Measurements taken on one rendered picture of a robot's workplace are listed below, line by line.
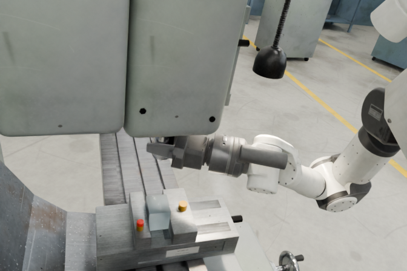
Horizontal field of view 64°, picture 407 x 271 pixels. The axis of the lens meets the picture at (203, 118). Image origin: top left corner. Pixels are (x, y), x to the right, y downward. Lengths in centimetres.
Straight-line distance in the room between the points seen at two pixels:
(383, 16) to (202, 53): 29
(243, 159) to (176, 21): 31
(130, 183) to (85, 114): 57
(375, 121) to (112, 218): 64
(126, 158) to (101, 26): 75
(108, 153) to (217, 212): 47
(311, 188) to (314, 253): 152
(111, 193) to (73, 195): 135
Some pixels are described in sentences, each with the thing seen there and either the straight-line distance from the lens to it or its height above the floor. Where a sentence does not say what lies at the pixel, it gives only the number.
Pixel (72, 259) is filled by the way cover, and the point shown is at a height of 88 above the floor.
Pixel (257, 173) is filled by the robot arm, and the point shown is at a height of 124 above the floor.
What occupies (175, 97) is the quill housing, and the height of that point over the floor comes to 141.
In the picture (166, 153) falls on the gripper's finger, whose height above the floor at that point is 123.
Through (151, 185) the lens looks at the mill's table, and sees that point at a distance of 108.
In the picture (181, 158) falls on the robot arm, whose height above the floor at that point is 125.
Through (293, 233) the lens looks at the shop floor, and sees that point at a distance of 240.
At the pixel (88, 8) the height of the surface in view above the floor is 155.
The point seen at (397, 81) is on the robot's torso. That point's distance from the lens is 60.
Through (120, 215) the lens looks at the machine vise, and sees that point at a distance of 90.
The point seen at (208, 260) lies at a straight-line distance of 102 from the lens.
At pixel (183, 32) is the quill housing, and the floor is 152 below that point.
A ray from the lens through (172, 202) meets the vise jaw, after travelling 88.
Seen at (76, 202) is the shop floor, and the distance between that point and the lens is 234.
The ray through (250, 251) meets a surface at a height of 73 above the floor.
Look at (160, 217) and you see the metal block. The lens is 83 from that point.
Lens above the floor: 167
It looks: 30 degrees down
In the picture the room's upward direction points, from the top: 11 degrees clockwise
